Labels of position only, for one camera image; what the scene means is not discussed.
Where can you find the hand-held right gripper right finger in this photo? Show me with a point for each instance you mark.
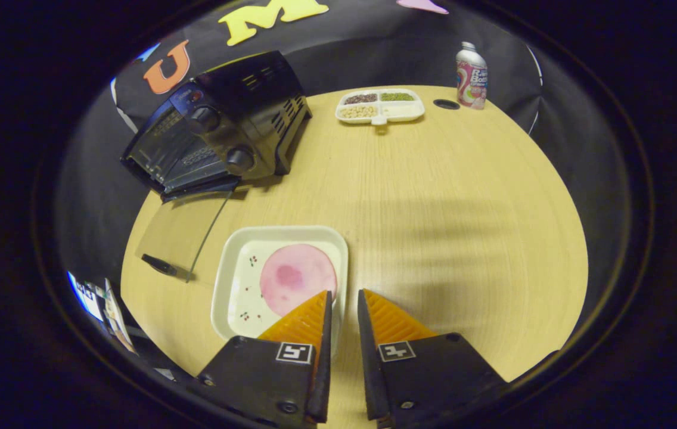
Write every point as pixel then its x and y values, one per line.
pixel 428 381

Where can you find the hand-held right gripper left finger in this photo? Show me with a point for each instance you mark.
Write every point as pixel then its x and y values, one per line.
pixel 267 375

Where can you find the white square plate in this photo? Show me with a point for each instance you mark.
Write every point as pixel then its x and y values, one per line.
pixel 243 292

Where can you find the pink ham slice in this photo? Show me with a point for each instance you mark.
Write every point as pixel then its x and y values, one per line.
pixel 297 277

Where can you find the black electric oven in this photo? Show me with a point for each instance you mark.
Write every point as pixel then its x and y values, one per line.
pixel 243 107

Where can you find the colourful printed sheets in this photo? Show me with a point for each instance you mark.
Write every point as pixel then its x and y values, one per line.
pixel 106 310

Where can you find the white divided tray of beans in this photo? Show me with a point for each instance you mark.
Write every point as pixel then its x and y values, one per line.
pixel 380 106

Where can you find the silver bottle with pink label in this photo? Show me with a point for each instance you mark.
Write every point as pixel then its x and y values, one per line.
pixel 471 77

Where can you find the black backdrop cloth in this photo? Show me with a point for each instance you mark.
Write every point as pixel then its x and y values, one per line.
pixel 374 53

